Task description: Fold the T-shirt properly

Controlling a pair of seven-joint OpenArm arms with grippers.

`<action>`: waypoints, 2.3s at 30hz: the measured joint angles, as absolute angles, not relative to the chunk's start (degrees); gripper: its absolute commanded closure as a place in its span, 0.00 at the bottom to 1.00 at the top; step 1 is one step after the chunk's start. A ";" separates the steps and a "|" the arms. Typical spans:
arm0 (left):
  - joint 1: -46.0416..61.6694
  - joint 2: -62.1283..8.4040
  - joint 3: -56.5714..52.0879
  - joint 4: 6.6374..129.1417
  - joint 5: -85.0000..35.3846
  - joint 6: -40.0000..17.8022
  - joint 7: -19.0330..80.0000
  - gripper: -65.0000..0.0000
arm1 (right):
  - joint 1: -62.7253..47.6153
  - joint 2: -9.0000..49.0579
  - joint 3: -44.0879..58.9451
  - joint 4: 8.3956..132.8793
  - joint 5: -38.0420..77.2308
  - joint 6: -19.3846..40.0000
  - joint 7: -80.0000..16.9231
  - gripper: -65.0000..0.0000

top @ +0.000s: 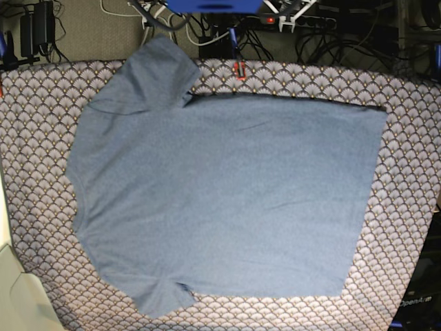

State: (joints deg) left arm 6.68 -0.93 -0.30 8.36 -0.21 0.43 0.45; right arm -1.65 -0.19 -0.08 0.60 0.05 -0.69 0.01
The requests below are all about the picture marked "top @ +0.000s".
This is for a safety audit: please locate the black power strip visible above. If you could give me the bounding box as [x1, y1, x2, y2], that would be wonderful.
[259, 15, 338, 32]

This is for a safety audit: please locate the beige furniture corner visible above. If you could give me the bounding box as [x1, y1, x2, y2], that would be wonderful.
[0, 172, 66, 331]

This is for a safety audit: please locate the white cable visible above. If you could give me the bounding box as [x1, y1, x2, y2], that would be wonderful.
[100, 0, 231, 47]

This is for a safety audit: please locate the red table clamp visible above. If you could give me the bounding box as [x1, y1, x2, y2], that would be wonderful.
[233, 61, 246, 81]

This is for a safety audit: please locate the blue T-shirt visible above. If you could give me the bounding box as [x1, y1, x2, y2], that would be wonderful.
[66, 37, 387, 318]

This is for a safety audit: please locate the blue box overhead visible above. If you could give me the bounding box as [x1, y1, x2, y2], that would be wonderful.
[166, 0, 263, 14]

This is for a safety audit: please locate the black power adapter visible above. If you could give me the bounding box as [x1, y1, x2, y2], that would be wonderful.
[19, 1, 55, 58]

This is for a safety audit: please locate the fan-patterned tablecloth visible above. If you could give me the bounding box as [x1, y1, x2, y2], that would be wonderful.
[1, 59, 440, 330]

